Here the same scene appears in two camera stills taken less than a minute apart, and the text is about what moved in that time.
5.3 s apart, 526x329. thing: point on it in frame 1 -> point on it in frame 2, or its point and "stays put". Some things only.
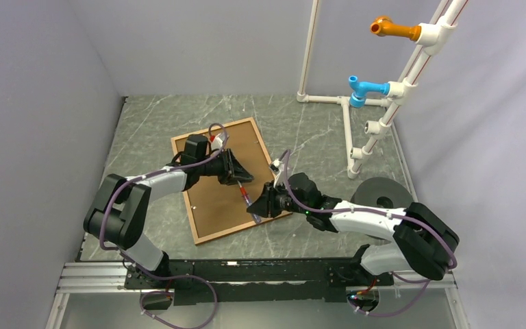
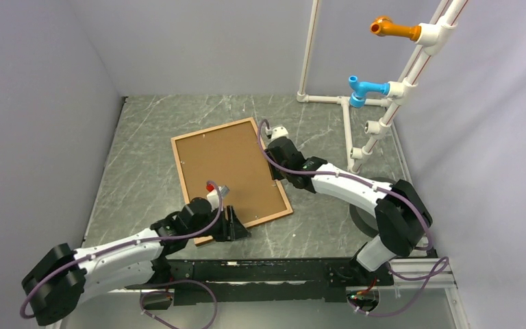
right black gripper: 266,205 -> 276,175
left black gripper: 232,169 -> 231,228
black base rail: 209,282 stays put
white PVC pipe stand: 432,37 stays put
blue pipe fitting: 361,88 stays put
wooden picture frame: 216,210 stays put
